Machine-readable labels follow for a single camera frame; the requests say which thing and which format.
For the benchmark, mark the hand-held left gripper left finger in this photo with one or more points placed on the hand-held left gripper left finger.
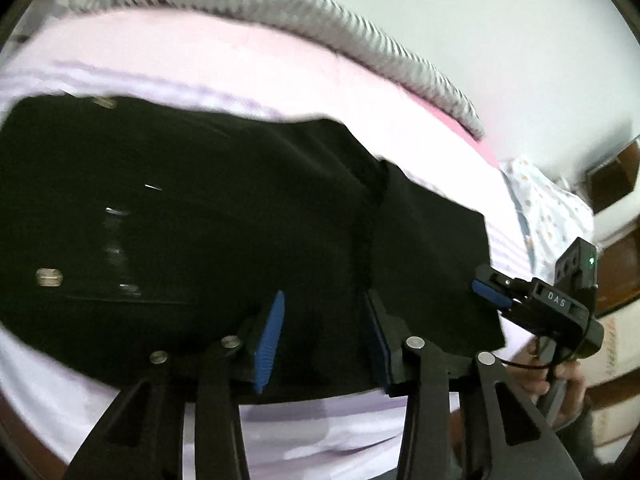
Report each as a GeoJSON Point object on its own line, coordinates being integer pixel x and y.
{"type": "Point", "coordinates": [267, 340]}

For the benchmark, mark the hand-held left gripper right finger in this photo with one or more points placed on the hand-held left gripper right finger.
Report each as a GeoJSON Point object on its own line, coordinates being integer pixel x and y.
{"type": "Point", "coordinates": [376, 332]}

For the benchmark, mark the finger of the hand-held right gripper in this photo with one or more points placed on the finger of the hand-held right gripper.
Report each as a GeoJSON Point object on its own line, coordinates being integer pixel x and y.
{"type": "Point", "coordinates": [487, 292]}
{"type": "Point", "coordinates": [497, 275]}

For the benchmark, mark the black pants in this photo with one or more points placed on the black pants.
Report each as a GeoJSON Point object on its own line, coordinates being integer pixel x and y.
{"type": "Point", "coordinates": [200, 235]}

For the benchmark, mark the person's right forearm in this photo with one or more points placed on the person's right forearm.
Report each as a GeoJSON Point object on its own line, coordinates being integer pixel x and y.
{"type": "Point", "coordinates": [585, 445]}

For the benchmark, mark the person's right hand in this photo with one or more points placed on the person's right hand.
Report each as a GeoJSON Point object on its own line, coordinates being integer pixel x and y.
{"type": "Point", "coordinates": [572, 390]}

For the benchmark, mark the brown wooden furniture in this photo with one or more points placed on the brown wooden furniture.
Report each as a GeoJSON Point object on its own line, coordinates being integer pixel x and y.
{"type": "Point", "coordinates": [620, 260]}

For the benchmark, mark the white dotted cloth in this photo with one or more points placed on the white dotted cloth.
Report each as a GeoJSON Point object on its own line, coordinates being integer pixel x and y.
{"type": "Point", "coordinates": [545, 205]}

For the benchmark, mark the grey white striped blanket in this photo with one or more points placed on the grey white striped blanket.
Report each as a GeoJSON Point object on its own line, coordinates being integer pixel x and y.
{"type": "Point", "coordinates": [350, 40]}

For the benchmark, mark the pink purple checked bed sheet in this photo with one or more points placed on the pink purple checked bed sheet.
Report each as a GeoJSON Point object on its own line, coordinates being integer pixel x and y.
{"type": "Point", "coordinates": [225, 60]}

